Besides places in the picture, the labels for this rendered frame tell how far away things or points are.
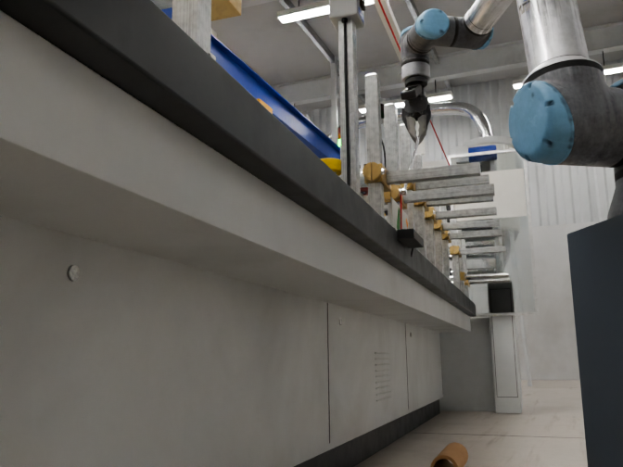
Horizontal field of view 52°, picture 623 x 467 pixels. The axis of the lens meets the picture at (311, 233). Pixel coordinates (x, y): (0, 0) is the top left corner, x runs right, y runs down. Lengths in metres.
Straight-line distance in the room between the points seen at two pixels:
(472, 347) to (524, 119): 3.39
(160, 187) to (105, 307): 0.29
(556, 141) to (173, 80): 0.75
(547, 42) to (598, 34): 9.15
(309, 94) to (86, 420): 10.32
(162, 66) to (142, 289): 0.45
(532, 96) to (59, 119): 0.89
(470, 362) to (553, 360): 6.15
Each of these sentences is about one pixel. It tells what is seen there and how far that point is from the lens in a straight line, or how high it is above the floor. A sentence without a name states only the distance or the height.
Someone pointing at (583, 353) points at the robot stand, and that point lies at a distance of 1.36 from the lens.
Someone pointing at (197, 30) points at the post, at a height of 0.74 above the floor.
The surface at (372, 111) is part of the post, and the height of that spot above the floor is 1.02.
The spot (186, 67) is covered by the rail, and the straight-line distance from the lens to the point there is 0.71.
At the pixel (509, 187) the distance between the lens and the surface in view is 4.54.
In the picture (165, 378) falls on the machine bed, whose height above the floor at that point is 0.33.
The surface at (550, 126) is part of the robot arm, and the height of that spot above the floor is 0.75.
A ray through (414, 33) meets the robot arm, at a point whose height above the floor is 1.32.
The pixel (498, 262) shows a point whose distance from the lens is 4.45.
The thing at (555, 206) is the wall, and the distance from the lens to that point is 10.92.
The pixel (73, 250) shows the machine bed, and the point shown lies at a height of 0.50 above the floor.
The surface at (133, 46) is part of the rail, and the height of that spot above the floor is 0.64.
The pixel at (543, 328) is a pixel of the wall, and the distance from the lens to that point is 10.67.
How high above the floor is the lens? 0.36
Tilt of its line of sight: 11 degrees up
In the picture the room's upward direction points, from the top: 1 degrees counter-clockwise
